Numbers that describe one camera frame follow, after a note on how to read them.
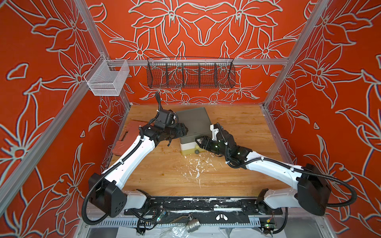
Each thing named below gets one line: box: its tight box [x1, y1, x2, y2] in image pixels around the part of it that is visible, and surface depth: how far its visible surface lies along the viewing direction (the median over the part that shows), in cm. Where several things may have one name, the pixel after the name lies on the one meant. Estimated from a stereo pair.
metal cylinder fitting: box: [186, 218, 201, 234], surface depth 67 cm
